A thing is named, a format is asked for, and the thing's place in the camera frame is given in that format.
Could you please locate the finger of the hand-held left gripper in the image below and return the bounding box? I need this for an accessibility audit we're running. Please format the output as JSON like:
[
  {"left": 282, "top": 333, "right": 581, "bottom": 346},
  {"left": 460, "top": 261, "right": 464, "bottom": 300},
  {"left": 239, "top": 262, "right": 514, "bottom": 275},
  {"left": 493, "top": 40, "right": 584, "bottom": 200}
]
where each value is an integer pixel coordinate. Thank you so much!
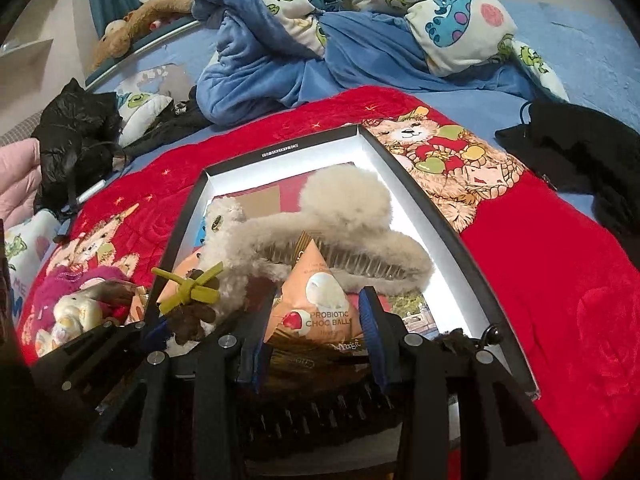
[{"left": 30, "top": 317, "right": 168, "bottom": 401}]

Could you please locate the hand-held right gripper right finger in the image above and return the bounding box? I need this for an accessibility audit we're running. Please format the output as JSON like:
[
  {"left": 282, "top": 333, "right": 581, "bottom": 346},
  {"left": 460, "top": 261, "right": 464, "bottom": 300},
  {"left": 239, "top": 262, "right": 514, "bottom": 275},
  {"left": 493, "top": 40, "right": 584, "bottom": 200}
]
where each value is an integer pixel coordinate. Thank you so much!
[{"left": 357, "top": 285, "right": 581, "bottom": 480}]

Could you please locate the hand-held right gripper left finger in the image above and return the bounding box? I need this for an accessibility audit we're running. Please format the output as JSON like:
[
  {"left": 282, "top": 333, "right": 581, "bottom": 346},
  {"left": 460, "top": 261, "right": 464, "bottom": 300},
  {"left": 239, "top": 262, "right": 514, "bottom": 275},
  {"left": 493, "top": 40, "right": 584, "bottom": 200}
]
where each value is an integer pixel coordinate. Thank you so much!
[{"left": 100, "top": 332, "right": 273, "bottom": 480}]

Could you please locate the orange triangular snack packet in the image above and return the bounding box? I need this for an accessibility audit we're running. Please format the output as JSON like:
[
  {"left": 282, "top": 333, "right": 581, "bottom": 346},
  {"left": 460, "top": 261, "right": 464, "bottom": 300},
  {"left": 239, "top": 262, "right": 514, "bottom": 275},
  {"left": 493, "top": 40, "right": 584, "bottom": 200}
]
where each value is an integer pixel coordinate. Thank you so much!
[{"left": 264, "top": 239, "right": 362, "bottom": 353}]

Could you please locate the black box with white inside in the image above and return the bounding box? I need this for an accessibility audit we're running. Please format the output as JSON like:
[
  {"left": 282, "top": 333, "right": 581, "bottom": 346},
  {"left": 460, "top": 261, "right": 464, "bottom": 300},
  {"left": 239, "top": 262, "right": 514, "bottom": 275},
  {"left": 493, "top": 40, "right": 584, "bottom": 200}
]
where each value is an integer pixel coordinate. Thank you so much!
[{"left": 145, "top": 124, "right": 541, "bottom": 401}]

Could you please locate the white plush bear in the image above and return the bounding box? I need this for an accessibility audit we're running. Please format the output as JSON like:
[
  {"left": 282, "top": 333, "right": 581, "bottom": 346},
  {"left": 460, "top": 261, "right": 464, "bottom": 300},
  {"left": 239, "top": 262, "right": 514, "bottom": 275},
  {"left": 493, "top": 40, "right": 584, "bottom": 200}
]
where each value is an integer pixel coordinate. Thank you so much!
[{"left": 37, "top": 290, "right": 113, "bottom": 356}]

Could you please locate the photo postcard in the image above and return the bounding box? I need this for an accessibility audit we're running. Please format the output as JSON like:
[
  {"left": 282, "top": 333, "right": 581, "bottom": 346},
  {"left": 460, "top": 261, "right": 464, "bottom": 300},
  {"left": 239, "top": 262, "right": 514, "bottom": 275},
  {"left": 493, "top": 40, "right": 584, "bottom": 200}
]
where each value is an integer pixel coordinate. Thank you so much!
[{"left": 385, "top": 290, "right": 453, "bottom": 338}]

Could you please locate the dark brown fuzzy toy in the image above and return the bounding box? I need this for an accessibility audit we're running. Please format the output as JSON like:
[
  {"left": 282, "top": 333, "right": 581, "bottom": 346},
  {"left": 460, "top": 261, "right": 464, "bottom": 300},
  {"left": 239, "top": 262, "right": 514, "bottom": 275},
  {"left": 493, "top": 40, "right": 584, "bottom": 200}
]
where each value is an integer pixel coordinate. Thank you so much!
[{"left": 166, "top": 302, "right": 217, "bottom": 346}]

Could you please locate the magenta plush toy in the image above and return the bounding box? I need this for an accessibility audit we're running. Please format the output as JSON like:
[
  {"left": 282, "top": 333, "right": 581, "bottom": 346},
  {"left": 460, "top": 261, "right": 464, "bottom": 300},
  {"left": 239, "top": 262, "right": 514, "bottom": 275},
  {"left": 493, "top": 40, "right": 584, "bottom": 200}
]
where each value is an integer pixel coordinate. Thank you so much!
[{"left": 27, "top": 262, "right": 131, "bottom": 346}]

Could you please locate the olive green hair clip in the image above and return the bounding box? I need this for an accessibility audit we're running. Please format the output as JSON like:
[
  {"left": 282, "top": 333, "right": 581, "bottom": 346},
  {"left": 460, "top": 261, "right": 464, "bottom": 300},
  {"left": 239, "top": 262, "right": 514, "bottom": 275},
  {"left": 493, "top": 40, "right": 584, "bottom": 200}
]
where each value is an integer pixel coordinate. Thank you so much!
[{"left": 151, "top": 261, "right": 222, "bottom": 317}]

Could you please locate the white printed long pillow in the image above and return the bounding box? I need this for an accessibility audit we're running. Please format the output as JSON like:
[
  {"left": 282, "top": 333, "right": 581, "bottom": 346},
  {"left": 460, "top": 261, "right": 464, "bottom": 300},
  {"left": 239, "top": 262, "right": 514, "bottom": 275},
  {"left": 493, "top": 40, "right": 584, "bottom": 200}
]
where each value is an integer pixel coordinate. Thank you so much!
[{"left": 2, "top": 210, "right": 63, "bottom": 311}]

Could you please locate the beige fluffy hair claw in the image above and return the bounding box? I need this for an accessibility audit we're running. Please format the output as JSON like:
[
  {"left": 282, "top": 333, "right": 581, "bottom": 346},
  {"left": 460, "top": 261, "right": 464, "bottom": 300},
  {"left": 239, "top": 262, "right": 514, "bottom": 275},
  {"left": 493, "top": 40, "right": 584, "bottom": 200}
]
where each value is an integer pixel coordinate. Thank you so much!
[{"left": 200, "top": 167, "right": 436, "bottom": 311}]

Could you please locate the red and tan card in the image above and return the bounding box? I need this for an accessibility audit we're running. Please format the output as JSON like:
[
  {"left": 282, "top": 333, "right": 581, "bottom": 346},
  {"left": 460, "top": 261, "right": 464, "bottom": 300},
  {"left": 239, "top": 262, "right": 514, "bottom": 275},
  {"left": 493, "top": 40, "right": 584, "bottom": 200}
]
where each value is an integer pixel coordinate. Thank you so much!
[{"left": 212, "top": 160, "right": 356, "bottom": 221}]

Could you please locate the red printed blanket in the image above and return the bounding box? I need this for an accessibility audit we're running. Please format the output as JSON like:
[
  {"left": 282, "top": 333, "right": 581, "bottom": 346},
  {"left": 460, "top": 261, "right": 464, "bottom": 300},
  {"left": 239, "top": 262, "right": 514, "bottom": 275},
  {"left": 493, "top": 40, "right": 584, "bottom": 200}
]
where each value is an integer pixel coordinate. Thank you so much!
[{"left": 15, "top": 85, "right": 640, "bottom": 480}]

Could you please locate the pink quilt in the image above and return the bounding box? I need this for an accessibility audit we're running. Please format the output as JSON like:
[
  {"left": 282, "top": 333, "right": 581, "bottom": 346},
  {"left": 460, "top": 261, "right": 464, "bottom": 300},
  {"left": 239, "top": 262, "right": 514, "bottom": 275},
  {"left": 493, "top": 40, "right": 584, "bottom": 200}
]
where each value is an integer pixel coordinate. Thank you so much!
[{"left": 0, "top": 137, "right": 43, "bottom": 221}]

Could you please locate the black plastic bag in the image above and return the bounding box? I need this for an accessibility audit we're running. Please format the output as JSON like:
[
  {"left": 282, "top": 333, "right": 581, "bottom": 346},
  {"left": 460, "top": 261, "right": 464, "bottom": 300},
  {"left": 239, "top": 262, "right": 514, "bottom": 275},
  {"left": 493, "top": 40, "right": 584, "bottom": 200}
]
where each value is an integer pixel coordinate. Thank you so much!
[{"left": 31, "top": 77, "right": 133, "bottom": 211}]

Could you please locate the black clothing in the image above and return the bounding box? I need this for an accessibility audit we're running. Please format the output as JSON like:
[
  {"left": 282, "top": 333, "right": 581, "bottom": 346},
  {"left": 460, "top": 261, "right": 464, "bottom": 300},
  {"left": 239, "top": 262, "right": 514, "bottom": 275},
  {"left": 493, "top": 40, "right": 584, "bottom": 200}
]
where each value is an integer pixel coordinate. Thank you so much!
[{"left": 125, "top": 100, "right": 211, "bottom": 161}]

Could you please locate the small white printed pillow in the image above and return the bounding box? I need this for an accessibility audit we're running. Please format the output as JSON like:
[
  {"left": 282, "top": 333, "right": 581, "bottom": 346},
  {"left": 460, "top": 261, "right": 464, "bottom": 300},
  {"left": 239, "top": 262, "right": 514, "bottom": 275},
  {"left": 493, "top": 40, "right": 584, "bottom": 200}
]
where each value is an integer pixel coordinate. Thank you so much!
[{"left": 115, "top": 90, "right": 173, "bottom": 146}]

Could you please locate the black cloth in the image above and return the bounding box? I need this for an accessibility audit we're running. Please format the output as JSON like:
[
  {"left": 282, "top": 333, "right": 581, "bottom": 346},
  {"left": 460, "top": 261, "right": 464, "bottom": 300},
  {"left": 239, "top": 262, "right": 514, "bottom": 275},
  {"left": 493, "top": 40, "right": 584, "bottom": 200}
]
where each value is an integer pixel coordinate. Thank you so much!
[{"left": 494, "top": 100, "right": 640, "bottom": 246}]

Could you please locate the blue monster print comforter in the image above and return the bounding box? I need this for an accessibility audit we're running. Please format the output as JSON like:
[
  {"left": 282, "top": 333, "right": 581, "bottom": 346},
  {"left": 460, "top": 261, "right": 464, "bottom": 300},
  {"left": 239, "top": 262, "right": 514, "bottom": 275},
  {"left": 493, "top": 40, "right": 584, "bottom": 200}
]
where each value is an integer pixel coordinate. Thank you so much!
[{"left": 192, "top": 0, "right": 571, "bottom": 128}]

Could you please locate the blue bed sheet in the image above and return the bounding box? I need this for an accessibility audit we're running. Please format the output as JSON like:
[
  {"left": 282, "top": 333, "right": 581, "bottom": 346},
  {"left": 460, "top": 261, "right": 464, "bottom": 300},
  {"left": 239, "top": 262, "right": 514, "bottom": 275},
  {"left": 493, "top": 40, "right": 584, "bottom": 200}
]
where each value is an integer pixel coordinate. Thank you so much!
[{"left": 0, "top": 0, "right": 640, "bottom": 241}]

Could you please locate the brown plush bear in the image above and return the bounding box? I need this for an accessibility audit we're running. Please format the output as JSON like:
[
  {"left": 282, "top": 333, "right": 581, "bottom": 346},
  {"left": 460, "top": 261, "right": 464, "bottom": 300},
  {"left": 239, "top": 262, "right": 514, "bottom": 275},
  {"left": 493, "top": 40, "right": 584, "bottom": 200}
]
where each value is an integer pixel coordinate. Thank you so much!
[{"left": 92, "top": 0, "right": 196, "bottom": 71}]

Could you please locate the dark brown fuzzy hair tie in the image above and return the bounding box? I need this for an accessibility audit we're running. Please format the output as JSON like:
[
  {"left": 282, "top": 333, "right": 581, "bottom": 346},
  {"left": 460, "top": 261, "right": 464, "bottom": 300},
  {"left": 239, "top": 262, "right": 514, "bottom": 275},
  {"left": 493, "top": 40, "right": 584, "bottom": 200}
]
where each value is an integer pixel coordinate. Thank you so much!
[{"left": 432, "top": 327, "right": 503, "bottom": 358}]

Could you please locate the metal bed rail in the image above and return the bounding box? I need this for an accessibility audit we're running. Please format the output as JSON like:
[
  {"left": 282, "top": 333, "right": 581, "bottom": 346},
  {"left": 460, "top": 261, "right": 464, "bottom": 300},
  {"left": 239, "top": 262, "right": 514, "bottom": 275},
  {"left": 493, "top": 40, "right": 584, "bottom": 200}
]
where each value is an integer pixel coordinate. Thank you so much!
[{"left": 85, "top": 17, "right": 201, "bottom": 91}]

